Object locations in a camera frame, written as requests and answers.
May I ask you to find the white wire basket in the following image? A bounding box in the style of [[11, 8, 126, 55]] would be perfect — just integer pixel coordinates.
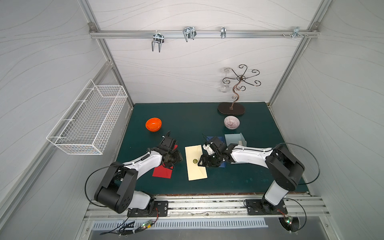
[[46, 80, 128, 155]]

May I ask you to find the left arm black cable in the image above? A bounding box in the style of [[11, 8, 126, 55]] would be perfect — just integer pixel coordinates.
[[84, 164, 121, 208]]

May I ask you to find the red envelope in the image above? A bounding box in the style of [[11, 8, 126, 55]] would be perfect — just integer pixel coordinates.
[[153, 145, 179, 179]]

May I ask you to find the striped ceramic bowl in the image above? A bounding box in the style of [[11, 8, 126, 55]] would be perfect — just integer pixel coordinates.
[[224, 116, 240, 130]]

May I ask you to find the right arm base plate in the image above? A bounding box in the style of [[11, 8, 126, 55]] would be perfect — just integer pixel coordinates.
[[243, 199, 288, 216]]

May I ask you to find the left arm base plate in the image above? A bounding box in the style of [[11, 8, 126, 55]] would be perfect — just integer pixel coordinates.
[[127, 200, 169, 218]]

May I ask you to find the aluminium crossbar rail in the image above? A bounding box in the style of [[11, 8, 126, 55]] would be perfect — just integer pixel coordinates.
[[90, 29, 321, 39]]

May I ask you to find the light blue envelope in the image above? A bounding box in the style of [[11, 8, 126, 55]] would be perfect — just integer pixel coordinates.
[[225, 133, 247, 147]]

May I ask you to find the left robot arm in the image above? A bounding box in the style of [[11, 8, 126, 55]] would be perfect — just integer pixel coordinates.
[[94, 135, 183, 215]]

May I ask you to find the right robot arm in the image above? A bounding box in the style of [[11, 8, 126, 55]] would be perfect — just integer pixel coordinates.
[[198, 137, 305, 211]]

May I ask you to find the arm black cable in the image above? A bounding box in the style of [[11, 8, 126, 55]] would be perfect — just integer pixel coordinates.
[[278, 142, 321, 186], [84, 164, 121, 208]]

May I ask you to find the cream envelope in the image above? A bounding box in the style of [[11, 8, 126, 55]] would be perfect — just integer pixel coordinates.
[[185, 145, 208, 181]]

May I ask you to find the dark jewelry stand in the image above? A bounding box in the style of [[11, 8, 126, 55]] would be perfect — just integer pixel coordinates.
[[218, 64, 262, 116]]

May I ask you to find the metal hook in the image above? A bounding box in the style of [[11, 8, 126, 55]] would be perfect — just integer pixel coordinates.
[[282, 27, 309, 39], [152, 33, 165, 53], [183, 27, 197, 42], [221, 27, 227, 39]]

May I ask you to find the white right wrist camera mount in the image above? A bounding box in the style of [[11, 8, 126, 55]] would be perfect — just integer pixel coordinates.
[[203, 144, 215, 156]]

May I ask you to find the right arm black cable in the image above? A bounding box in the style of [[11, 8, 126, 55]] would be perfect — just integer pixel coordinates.
[[278, 142, 321, 186]]

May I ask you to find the dark blue envelope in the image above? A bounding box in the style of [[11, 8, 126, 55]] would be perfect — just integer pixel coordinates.
[[206, 137, 227, 168]]

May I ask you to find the orange plastic bowl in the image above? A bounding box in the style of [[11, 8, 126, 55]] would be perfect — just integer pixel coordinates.
[[145, 118, 162, 132]]

